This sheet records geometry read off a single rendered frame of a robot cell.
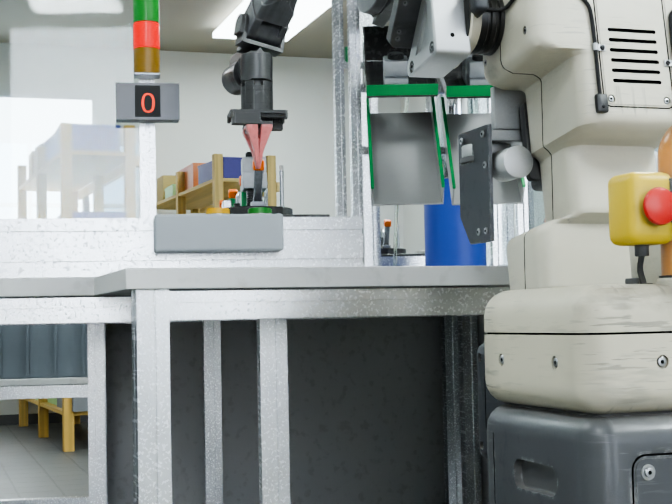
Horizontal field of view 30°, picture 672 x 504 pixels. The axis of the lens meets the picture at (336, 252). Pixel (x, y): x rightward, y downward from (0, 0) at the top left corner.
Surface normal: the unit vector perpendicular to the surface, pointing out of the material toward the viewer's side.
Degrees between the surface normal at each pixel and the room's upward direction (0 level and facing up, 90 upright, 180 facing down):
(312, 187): 90
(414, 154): 45
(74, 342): 90
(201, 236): 90
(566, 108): 90
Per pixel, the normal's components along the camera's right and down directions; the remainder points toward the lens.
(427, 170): -0.02, -0.74
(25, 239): 0.17, -0.06
